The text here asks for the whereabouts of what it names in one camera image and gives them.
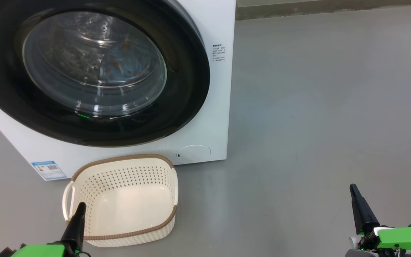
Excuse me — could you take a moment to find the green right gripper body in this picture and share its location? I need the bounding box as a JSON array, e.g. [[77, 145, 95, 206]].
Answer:
[[357, 227, 411, 257]]

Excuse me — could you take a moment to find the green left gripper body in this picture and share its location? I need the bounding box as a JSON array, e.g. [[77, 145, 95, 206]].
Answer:
[[11, 244, 88, 257]]

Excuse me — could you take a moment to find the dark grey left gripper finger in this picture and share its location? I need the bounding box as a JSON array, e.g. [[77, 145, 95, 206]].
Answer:
[[60, 202, 87, 250]]

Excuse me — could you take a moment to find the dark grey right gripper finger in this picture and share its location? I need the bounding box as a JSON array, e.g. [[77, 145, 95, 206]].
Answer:
[[349, 184, 380, 235]]

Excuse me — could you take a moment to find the blue cartoon print garment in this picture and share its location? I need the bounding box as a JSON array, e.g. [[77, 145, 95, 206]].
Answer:
[[100, 43, 165, 86]]

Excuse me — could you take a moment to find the round washing machine door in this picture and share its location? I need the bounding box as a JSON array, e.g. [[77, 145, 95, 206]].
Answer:
[[0, 0, 211, 147]]

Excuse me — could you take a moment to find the white washing machine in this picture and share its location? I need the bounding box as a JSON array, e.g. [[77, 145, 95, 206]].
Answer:
[[0, 0, 237, 181]]

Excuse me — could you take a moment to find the cream perforated laundry basket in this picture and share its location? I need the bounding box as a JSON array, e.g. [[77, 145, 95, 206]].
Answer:
[[62, 154, 178, 248]]

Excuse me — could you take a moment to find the blue energy label sticker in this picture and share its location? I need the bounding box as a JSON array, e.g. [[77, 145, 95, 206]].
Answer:
[[31, 161, 67, 181]]

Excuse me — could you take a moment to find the round white filter cover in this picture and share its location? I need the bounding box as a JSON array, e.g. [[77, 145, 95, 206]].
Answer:
[[176, 145, 212, 165]]

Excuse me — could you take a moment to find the small printed text label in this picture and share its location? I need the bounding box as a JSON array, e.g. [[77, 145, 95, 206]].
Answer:
[[212, 44, 227, 62]]

